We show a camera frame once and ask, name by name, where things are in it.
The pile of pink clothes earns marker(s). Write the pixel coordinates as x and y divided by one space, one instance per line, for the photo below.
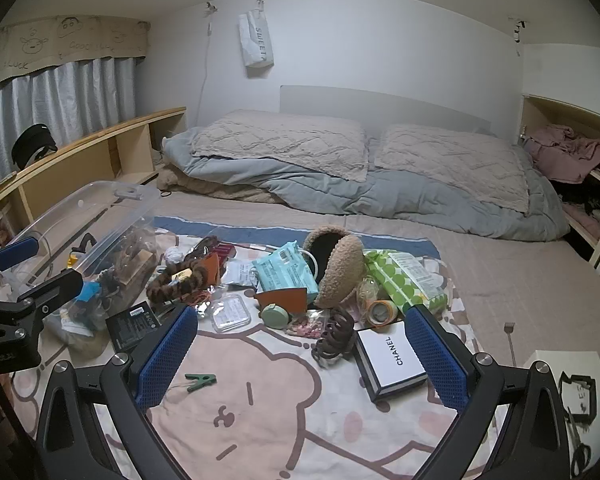
565 152

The clear bag of pink clips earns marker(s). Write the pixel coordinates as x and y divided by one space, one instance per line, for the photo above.
307 330

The green dotted wipes packet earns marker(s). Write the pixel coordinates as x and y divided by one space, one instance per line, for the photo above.
395 285

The wooden bedside shelf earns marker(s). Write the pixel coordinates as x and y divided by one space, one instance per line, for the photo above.
135 150

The clear plastic storage box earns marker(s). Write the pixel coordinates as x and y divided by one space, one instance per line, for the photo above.
65 220

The white paper bag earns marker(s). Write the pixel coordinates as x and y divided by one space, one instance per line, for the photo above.
255 45

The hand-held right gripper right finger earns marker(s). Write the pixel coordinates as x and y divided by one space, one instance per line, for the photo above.
437 360

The white box with black print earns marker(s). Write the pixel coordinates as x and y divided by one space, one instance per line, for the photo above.
575 362

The brown furry leopard headband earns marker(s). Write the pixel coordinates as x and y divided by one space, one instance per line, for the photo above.
170 287

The teal wet wipes packet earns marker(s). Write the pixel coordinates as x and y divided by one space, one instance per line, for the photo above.
285 272

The white shelf cabinet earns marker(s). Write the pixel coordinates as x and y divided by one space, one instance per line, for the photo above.
555 70

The brown hair claw clip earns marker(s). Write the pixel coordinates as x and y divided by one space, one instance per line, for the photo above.
335 340

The beige fleece hat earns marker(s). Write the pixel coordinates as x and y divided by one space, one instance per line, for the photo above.
340 270

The white yarn ball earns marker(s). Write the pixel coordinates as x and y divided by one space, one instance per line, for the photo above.
172 256

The clear bag of beige bands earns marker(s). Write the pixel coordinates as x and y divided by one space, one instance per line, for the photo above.
367 292

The beige quilted pillow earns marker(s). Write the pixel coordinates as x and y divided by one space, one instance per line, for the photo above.
455 165
280 140

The beige printed curtain valance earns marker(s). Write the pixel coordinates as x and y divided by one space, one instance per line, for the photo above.
70 40

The green clothespin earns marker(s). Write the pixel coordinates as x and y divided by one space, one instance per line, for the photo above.
200 382

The dark brown mesh pouch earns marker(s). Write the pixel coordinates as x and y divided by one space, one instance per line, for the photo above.
205 246

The orange leather sleeve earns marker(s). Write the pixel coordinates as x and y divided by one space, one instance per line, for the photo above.
210 267
280 300

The white box with black edge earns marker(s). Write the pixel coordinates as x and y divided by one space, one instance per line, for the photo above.
387 355

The small clear plastic case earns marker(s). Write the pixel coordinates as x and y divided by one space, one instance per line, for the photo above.
230 312

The dark floral clothes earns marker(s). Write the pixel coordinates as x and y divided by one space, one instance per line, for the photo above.
592 210

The white printed sachet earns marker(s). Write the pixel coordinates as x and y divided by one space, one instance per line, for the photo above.
240 274

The grey curtain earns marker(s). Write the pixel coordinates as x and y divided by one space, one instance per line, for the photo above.
80 100

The white headboard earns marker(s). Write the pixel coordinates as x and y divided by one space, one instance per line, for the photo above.
380 105

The black cap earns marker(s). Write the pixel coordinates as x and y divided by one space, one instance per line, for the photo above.
30 142

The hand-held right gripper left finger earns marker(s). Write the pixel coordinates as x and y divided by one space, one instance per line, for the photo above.
165 355

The yellow tag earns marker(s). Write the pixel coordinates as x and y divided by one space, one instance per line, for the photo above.
182 275

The orange rubber bands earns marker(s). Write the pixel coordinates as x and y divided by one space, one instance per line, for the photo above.
200 300

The grey duvet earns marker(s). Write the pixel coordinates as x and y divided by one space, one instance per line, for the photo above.
330 195

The beige fleece blanket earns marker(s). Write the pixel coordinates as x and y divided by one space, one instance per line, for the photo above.
205 187

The wooden box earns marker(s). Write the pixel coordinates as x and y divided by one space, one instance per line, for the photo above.
137 272

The white hoop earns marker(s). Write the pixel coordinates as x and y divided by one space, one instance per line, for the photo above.
310 259

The small black box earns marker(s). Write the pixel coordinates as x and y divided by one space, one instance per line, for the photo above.
130 327

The cartoon printed blanket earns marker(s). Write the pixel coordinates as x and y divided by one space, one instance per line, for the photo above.
260 410

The thin back scratcher stick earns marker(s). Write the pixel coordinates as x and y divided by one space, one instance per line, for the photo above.
509 330

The dark red pouch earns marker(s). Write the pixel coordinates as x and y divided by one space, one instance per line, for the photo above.
225 251

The orange tape roll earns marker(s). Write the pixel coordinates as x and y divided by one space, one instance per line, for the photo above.
380 312

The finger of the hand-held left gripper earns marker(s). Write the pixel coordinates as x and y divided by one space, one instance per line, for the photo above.
15 252
55 285

